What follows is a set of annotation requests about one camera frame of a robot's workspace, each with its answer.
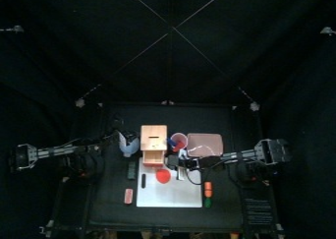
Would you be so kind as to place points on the green striped toy block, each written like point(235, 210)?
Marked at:
point(131, 170)

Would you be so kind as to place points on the orange toy carrot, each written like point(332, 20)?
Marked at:
point(208, 192)

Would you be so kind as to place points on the pink toy block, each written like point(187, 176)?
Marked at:
point(128, 196)

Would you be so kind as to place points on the small black stick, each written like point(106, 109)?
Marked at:
point(143, 180)

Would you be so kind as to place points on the pink rectangular tray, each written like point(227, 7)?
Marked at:
point(206, 144)

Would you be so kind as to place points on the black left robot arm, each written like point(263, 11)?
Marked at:
point(62, 151)

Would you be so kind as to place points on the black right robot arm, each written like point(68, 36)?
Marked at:
point(254, 152)

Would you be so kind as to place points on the wooden box with drawer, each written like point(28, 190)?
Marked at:
point(154, 137)

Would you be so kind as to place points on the white cutting board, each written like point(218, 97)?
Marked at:
point(171, 193)

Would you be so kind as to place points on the flat orange-red dough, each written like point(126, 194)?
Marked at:
point(163, 176)

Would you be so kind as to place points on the pale blue bowl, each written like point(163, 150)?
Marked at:
point(130, 148)

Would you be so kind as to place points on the white printed table label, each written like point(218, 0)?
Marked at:
point(258, 213)

